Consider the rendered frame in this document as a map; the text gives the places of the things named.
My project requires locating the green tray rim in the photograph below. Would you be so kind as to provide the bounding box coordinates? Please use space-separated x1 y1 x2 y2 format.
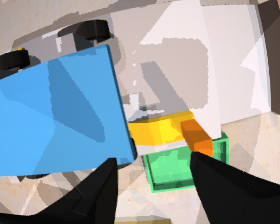
143 132 229 193

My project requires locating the green tray floor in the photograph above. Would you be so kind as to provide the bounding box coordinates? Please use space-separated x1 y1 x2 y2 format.
148 143 224 184

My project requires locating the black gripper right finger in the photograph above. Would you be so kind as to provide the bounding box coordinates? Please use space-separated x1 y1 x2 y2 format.
189 152 280 224

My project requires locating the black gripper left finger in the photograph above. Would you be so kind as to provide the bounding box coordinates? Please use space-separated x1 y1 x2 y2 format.
0 157 119 224

